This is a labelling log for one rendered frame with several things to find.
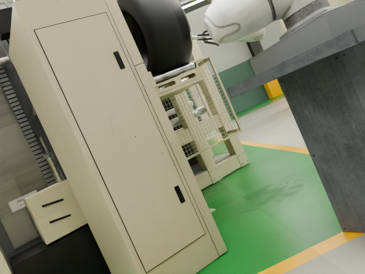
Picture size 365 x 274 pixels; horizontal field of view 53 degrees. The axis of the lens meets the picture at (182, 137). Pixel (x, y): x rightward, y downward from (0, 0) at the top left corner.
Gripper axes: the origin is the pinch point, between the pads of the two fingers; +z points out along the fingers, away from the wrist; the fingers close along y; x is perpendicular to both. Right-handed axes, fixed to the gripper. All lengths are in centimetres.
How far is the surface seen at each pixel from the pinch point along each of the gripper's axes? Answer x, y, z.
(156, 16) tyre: -13.8, -17.6, 20.6
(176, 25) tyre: -8.4, -10.4, 10.6
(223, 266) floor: -125, 61, -23
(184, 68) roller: -7.6, 17.0, 9.2
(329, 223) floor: -111, 49, -65
